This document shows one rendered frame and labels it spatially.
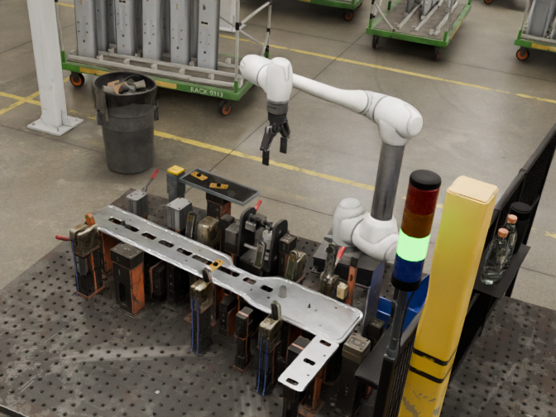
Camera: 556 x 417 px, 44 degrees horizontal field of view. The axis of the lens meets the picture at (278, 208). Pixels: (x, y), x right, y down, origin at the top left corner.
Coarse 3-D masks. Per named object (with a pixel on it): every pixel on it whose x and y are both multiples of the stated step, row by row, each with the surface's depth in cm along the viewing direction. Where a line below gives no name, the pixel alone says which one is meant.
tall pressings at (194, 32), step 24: (96, 0) 687; (120, 0) 680; (144, 0) 672; (168, 0) 693; (192, 0) 681; (216, 0) 653; (96, 24) 680; (120, 24) 691; (144, 24) 682; (168, 24) 704; (192, 24) 693; (216, 24) 665; (96, 48) 691; (120, 48) 703; (144, 48) 695; (168, 48) 716; (192, 48) 705; (216, 48) 677
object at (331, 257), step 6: (330, 246) 277; (336, 246) 276; (330, 252) 274; (336, 252) 277; (330, 258) 279; (330, 264) 280; (324, 270) 281; (330, 270) 280; (324, 276) 283; (330, 276) 281
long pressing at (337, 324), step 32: (128, 224) 319; (160, 256) 299; (192, 256) 301; (224, 256) 302; (224, 288) 285; (256, 288) 284; (288, 288) 285; (288, 320) 269; (320, 320) 269; (352, 320) 271
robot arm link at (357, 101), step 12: (252, 60) 274; (264, 60) 273; (252, 72) 272; (300, 84) 286; (312, 84) 286; (324, 84) 288; (324, 96) 288; (336, 96) 288; (348, 96) 291; (360, 96) 294; (348, 108) 297; (360, 108) 296
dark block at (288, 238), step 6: (288, 234) 298; (282, 240) 294; (288, 240) 294; (294, 240) 296; (282, 246) 295; (288, 246) 293; (294, 246) 298; (282, 252) 297; (288, 252) 295; (282, 258) 299; (282, 264) 300; (282, 270) 302
